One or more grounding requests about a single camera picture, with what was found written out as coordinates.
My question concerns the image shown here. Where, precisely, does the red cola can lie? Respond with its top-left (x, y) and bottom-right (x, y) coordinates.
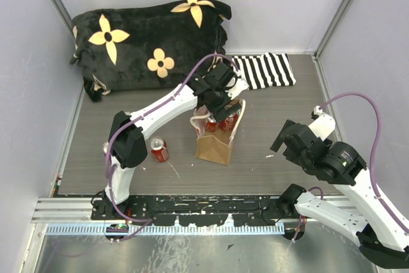
top-left (204, 116), bottom-right (219, 133)
top-left (220, 112), bottom-right (238, 132)
top-left (150, 137), bottom-right (169, 162)

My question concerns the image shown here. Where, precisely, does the brown canvas bag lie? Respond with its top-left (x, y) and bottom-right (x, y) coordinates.
top-left (189, 99), bottom-right (246, 166)

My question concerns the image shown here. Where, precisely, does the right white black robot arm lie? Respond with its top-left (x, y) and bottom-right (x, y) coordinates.
top-left (270, 114), bottom-right (408, 269)

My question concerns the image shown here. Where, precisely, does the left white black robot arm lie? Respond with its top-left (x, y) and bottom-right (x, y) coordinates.
top-left (105, 63), bottom-right (249, 219)

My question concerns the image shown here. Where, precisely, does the black white striped cloth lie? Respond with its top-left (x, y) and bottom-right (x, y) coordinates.
top-left (232, 52), bottom-right (296, 90)

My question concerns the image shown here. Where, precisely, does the near purple soda can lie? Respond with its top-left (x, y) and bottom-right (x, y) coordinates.
top-left (102, 141), bottom-right (109, 155)

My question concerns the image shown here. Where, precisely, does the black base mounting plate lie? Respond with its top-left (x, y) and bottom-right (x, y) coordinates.
top-left (91, 193), bottom-right (299, 227)

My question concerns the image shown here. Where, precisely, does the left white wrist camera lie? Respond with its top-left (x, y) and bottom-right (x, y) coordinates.
top-left (224, 77), bottom-right (249, 100)

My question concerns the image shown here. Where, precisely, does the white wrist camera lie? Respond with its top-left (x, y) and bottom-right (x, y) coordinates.
top-left (309, 105), bottom-right (336, 141)
top-left (224, 77), bottom-right (249, 100)

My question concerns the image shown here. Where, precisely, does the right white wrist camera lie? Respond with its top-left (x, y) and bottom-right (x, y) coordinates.
top-left (309, 105), bottom-right (336, 141)

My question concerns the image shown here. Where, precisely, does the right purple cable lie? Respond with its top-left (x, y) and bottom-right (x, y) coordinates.
top-left (316, 91), bottom-right (409, 232)

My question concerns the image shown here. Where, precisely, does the purple cable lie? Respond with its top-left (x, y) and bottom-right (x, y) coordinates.
top-left (104, 53), bottom-right (240, 242)
top-left (316, 91), bottom-right (409, 232)

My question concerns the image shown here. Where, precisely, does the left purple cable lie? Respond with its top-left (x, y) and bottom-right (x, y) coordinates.
top-left (104, 53), bottom-right (240, 242)

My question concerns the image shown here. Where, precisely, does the white slotted cable duct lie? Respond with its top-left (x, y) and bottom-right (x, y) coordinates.
top-left (45, 222), bottom-right (285, 237)

